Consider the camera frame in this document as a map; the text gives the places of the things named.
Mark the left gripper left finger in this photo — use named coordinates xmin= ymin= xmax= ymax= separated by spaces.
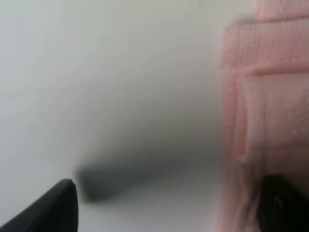
xmin=0 ymin=179 xmax=79 ymax=232

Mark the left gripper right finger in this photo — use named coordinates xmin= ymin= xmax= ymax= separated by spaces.
xmin=257 ymin=176 xmax=309 ymax=232

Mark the pink towel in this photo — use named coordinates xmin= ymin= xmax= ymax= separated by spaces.
xmin=217 ymin=0 xmax=309 ymax=232

